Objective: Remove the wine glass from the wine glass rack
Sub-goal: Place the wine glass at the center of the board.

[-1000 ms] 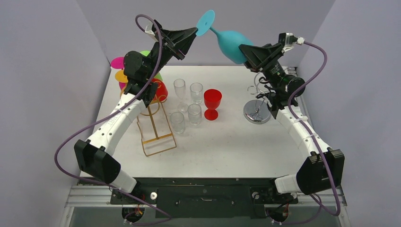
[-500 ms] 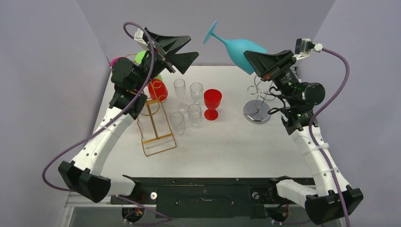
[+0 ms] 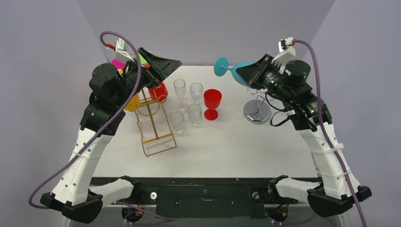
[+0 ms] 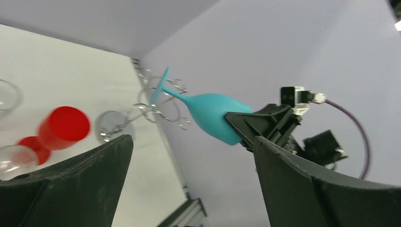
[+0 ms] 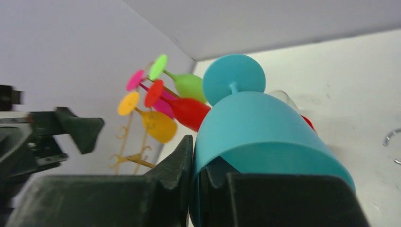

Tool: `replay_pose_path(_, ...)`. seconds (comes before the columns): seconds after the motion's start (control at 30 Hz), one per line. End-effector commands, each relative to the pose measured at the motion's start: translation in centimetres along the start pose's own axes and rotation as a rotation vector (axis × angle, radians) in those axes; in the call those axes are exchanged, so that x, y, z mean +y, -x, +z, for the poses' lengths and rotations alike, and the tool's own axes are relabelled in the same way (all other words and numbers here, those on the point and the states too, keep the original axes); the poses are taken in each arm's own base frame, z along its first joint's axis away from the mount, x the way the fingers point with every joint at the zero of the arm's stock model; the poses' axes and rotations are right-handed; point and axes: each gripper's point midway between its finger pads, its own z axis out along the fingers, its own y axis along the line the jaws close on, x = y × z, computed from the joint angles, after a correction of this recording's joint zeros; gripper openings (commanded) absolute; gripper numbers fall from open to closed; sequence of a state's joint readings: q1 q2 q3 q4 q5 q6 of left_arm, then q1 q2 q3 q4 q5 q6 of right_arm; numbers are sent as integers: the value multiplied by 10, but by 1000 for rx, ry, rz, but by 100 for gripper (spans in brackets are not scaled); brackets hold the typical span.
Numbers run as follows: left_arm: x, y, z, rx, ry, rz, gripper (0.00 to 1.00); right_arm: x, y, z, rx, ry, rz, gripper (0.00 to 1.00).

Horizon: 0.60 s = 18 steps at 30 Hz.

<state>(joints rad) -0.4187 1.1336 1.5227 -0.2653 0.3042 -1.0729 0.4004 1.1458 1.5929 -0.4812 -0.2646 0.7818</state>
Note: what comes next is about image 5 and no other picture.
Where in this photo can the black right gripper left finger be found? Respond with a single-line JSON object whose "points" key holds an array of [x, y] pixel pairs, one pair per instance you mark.
{"points": [[158, 198]]}

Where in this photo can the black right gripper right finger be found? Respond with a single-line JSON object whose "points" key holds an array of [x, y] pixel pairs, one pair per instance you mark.
{"points": [[229, 198]]}

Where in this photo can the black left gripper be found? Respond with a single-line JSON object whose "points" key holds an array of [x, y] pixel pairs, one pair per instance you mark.
{"points": [[28, 145]]}

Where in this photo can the gold wire glass rack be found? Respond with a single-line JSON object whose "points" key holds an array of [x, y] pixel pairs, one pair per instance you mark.
{"points": [[137, 146]]}

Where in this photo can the cyan plastic wine glass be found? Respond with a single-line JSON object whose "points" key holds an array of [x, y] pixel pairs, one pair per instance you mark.
{"points": [[253, 131]]}

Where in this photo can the orange plastic wine glass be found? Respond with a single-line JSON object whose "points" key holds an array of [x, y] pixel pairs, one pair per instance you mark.
{"points": [[157, 124]]}

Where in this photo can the red plastic wine glass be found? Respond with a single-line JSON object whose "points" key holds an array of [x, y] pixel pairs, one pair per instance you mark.
{"points": [[309, 123], [187, 111]]}

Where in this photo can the clear champagne flute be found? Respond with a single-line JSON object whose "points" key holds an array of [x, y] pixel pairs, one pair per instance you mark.
{"points": [[284, 97]]}

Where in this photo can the magenta plastic wine glass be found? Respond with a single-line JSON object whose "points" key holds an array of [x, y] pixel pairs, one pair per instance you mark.
{"points": [[156, 96]]}

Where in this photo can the green plastic wine glass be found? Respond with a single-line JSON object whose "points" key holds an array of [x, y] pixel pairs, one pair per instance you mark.
{"points": [[187, 85]]}

